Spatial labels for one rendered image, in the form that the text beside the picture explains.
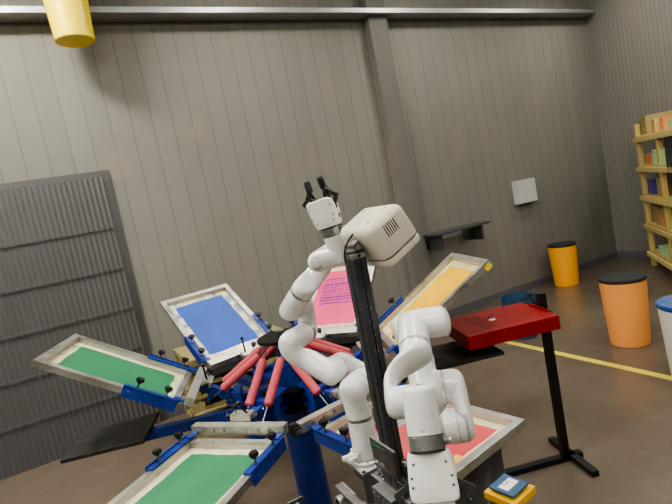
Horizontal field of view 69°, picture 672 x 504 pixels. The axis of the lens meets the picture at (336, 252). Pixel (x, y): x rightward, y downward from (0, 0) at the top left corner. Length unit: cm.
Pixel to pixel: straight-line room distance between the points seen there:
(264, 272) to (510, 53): 550
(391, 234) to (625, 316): 460
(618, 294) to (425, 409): 481
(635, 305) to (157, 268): 513
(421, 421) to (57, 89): 552
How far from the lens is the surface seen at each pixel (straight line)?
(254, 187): 621
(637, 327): 592
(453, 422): 142
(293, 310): 180
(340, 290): 401
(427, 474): 112
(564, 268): 870
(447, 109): 794
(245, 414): 272
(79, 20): 575
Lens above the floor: 207
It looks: 6 degrees down
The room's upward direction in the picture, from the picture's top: 11 degrees counter-clockwise
